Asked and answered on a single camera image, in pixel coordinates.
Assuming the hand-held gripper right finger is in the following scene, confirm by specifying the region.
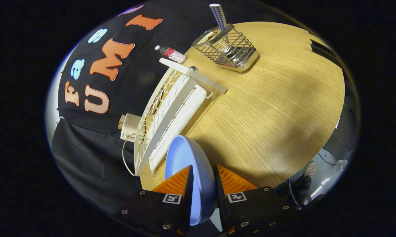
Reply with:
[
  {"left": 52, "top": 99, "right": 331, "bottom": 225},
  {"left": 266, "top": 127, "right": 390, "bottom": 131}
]
[{"left": 213, "top": 164, "right": 300, "bottom": 236}]

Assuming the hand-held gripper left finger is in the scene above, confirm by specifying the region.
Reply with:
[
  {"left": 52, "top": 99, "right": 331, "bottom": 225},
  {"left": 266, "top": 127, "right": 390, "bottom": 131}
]
[{"left": 114, "top": 165, "right": 194, "bottom": 236}]

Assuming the light blue plate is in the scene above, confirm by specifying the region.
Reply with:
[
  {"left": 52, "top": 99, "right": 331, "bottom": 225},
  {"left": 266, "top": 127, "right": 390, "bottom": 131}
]
[{"left": 165, "top": 135, "right": 217, "bottom": 226}]

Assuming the white wire dish rack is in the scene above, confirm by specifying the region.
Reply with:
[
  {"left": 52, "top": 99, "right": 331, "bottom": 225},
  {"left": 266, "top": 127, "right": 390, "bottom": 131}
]
[{"left": 134, "top": 58, "right": 228, "bottom": 176}]

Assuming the metal wire basket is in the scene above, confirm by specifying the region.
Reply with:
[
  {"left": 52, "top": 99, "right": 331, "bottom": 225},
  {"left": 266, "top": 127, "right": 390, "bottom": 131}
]
[{"left": 191, "top": 24, "right": 260, "bottom": 73}]

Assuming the spoon with checkered handle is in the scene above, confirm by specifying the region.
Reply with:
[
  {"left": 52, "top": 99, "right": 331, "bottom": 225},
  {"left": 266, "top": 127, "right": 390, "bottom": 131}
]
[{"left": 209, "top": 3, "right": 235, "bottom": 55}]

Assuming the person's shoe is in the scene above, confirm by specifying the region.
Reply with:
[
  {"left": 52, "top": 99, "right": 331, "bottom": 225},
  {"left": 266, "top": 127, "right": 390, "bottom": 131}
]
[{"left": 302, "top": 161, "right": 317, "bottom": 178}]

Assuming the white toaster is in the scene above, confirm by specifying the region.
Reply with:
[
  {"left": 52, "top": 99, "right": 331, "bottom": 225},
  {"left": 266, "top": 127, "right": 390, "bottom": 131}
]
[{"left": 120, "top": 113, "right": 142, "bottom": 143}]

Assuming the clear bottle with red label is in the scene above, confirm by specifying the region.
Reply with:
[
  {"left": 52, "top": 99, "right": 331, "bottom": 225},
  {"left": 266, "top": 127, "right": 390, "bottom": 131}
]
[{"left": 155, "top": 45, "right": 187, "bottom": 64}]

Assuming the white toaster cable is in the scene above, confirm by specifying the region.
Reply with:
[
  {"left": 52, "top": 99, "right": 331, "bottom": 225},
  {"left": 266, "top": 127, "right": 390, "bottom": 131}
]
[{"left": 122, "top": 135, "right": 137, "bottom": 176}]

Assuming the thin floor cable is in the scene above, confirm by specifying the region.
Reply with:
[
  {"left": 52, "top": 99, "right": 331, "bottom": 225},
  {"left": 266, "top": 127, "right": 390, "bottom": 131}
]
[{"left": 317, "top": 148, "right": 353, "bottom": 171}]

